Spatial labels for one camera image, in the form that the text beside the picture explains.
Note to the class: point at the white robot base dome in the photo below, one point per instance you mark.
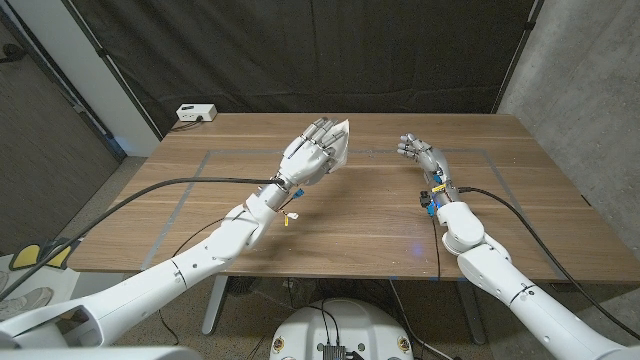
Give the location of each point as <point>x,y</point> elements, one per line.
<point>345,325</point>

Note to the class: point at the black round fan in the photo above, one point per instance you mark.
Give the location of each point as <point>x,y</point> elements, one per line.
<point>242,285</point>

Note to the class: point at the white power strip box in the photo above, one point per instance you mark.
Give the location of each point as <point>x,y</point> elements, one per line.
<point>196,112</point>

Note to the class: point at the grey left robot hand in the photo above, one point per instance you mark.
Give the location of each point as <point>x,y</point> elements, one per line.
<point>307,160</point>

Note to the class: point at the white robot torso edge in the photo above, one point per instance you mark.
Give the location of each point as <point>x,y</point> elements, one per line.
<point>100,355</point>

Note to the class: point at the black backdrop curtain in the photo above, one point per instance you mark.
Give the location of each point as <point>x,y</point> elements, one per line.
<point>325,50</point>

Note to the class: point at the white floor mat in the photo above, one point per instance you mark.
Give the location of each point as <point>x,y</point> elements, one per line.
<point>55,279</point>

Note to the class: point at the black backdrop stand pole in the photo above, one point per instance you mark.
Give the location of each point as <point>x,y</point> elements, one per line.
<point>107,55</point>
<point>520,50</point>

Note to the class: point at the grey tape outline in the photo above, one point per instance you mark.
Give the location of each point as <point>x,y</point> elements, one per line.
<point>375,150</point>

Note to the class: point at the white paper sheet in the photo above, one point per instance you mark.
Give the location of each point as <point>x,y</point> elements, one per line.
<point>342,147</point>

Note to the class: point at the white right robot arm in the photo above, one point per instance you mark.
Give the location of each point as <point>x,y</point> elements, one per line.
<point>500,280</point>

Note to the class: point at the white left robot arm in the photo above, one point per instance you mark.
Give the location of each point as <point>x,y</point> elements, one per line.
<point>200,255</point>

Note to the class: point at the yellow foot pedal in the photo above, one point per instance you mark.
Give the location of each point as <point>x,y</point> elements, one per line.
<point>26,257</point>
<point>57,256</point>

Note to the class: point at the grey sneaker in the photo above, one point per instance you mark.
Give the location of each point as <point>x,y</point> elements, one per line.
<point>30,300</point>

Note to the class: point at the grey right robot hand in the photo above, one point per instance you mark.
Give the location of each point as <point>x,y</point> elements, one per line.
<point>432,162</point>

